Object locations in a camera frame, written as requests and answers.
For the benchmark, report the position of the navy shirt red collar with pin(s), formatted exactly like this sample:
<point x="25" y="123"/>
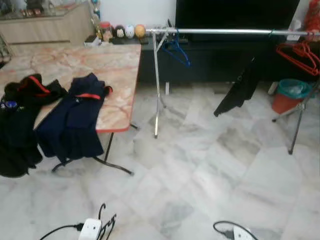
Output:
<point x="75" y="120"/>

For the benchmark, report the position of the silver metal clothes rack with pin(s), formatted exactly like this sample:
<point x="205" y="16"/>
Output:
<point x="225" y="32"/>

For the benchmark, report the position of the black plush doll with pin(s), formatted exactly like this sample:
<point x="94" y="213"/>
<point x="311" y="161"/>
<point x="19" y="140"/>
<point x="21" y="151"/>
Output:
<point x="119" y="32"/>

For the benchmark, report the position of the black flat screen television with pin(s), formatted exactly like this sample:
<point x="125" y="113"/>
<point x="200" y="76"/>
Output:
<point x="237" y="15"/>

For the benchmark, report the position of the marble pattern folding table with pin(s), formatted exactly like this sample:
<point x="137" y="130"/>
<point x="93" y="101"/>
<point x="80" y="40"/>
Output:
<point x="85" y="60"/>

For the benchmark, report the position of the green plastic hanger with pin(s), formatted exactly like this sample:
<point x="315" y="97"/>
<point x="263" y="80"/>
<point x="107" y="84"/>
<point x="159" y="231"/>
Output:
<point x="271" y="33"/>

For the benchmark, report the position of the orange waste bin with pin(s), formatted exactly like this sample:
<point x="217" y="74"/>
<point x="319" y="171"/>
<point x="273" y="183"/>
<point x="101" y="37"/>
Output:
<point x="282" y="102"/>

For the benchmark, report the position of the red gold Ganesha statue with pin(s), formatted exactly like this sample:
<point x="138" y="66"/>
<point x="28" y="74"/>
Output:
<point x="312" y="15"/>

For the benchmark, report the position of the black printed shirt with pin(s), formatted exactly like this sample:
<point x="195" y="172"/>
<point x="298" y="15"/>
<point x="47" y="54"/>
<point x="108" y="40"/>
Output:
<point x="240" y="90"/>

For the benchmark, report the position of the light wooden cabinet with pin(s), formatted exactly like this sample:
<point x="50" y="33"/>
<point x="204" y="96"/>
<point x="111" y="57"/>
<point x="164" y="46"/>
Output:
<point x="45" y="27"/>

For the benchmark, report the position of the white pink tissue box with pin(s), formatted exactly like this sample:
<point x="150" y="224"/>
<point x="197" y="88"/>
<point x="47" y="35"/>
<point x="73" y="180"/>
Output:
<point x="296" y="31"/>

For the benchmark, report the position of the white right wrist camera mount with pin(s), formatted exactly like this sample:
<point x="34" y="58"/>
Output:
<point x="242" y="234"/>

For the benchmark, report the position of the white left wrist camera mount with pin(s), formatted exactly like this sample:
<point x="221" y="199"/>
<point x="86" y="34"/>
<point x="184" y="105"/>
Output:
<point x="91" y="230"/>

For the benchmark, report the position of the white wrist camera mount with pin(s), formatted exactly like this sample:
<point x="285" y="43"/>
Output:
<point x="91" y="230"/>
<point x="242" y="234"/>

